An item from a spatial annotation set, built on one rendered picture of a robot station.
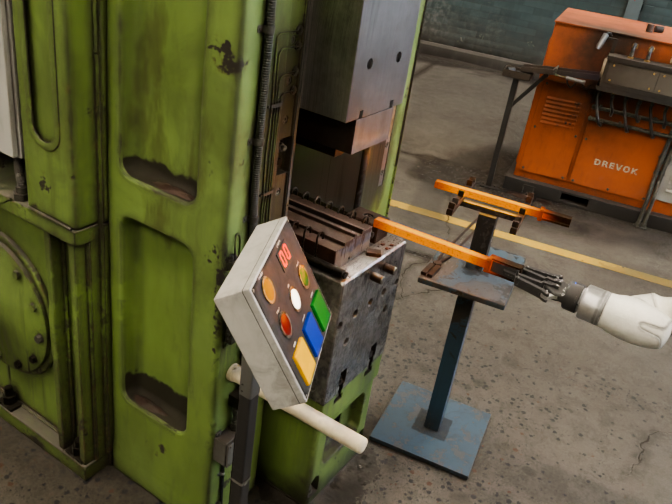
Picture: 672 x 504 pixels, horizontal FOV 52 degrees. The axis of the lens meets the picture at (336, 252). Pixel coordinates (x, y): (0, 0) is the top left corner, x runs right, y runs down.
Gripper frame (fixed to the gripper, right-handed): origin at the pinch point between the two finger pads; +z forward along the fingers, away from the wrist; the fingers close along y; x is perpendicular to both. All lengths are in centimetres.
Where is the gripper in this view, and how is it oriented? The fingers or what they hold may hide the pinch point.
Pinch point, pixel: (505, 268)
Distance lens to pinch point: 185.8
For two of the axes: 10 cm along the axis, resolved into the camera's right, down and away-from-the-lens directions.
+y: 5.5, -3.3, 7.7
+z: -8.2, -3.7, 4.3
